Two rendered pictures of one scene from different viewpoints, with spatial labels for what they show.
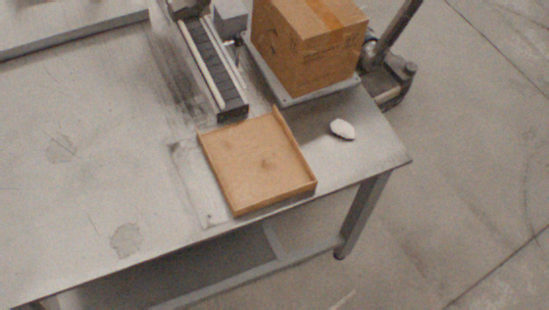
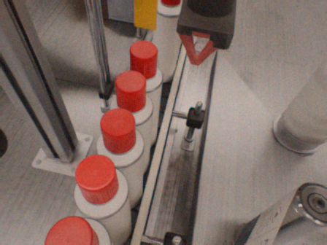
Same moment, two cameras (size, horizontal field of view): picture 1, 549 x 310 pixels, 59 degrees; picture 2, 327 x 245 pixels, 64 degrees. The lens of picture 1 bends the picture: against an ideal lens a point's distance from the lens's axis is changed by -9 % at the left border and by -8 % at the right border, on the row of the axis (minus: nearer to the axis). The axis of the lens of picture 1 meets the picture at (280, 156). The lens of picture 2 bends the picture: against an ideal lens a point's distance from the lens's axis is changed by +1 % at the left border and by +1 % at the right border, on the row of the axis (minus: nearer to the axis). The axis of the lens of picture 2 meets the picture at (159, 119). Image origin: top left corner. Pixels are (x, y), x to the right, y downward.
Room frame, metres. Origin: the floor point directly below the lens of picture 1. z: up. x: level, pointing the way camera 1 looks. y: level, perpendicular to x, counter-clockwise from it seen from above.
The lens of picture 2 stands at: (1.87, 0.80, 1.29)
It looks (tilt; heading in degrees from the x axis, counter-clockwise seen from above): 55 degrees down; 220
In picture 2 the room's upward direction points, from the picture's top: 7 degrees clockwise
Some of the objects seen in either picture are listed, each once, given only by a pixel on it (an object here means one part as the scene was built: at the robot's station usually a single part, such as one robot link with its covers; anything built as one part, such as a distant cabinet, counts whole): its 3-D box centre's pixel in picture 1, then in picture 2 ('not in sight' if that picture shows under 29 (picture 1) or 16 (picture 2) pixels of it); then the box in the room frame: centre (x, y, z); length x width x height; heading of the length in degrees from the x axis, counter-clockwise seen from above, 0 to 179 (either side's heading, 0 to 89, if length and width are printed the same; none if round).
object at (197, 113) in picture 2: not in sight; (193, 122); (1.61, 0.67, 0.89); 0.03 x 0.03 x 0.12; 33
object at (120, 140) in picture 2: not in sight; (122, 167); (1.79, 0.68, 0.98); 0.05 x 0.05 x 0.20
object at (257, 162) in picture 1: (255, 157); not in sight; (0.86, 0.07, 0.85); 0.30 x 0.26 x 0.04; 33
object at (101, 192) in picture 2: not in sight; (107, 208); (1.83, 0.71, 0.98); 0.05 x 0.05 x 0.20
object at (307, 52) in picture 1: (305, 29); not in sight; (1.29, -0.01, 0.99); 0.30 x 0.24 x 0.27; 37
